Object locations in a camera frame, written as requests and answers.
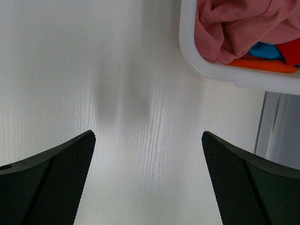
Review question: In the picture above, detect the aluminium side rail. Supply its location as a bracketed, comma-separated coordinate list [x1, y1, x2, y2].
[254, 92, 300, 170]

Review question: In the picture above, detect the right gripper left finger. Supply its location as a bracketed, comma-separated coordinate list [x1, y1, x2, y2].
[0, 130, 96, 225]

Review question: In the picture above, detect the salmon pink t shirt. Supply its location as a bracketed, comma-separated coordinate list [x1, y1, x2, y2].
[194, 0, 300, 64]

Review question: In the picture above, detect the orange t shirt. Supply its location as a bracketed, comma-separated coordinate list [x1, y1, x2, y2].
[226, 55, 300, 74]

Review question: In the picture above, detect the white plastic laundry basket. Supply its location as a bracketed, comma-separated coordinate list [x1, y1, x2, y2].
[179, 0, 300, 96]

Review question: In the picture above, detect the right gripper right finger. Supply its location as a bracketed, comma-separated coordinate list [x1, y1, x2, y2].
[202, 131, 300, 225]

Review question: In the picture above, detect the turquoise t shirt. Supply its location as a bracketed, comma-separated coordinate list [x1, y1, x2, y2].
[247, 42, 285, 61]

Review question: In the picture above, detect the bright red t shirt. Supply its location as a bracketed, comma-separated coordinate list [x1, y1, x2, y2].
[276, 38, 300, 66]

